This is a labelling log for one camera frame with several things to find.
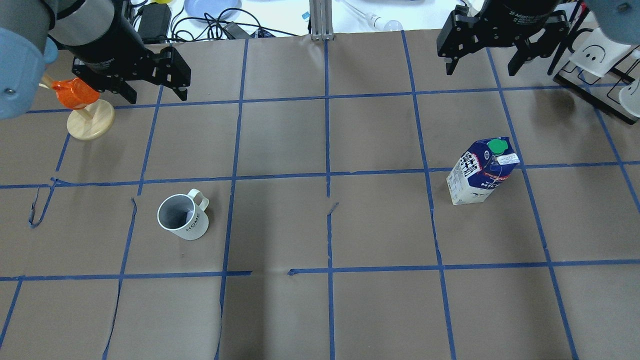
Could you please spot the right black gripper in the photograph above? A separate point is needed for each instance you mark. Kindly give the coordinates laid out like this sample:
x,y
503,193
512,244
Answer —
x,y
515,10

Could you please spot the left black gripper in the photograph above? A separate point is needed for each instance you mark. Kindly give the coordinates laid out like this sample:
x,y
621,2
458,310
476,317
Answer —
x,y
106,39

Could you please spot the blue milk carton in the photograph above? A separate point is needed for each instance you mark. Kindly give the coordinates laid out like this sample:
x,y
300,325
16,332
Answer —
x,y
485,165

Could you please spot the white HOME mug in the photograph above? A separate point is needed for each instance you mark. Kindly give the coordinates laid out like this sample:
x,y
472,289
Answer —
x,y
184,215

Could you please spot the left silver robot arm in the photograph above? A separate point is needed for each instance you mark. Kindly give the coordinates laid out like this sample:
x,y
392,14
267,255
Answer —
x,y
29,30

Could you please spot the black power adapter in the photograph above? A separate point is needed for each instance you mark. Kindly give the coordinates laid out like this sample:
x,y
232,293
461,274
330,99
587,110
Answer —
x,y
154,23

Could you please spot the wooden mug tree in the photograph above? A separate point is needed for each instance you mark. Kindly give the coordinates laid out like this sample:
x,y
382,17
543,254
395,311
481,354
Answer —
x,y
89,123

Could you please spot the orange mug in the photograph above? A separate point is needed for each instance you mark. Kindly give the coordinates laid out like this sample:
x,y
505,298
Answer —
x,y
74,94

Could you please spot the blue plate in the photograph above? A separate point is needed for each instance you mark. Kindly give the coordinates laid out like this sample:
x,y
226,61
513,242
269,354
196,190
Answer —
x,y
198,8

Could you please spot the white smiley mug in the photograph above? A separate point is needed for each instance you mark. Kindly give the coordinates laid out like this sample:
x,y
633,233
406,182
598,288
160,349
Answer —
x,y
598,54

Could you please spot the white light bulb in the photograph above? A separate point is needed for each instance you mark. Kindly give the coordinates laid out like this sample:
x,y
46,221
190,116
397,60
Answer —
x,y
382,24

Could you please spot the white upturned mug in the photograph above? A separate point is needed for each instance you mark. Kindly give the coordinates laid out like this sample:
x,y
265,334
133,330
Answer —
x,y
629,98

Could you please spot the black wire mug rack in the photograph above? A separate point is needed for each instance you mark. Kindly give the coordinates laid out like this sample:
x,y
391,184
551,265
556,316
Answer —
x,y
602,93

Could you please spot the aluminium frame post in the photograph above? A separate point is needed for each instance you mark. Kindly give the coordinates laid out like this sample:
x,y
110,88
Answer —
x,y
321,20

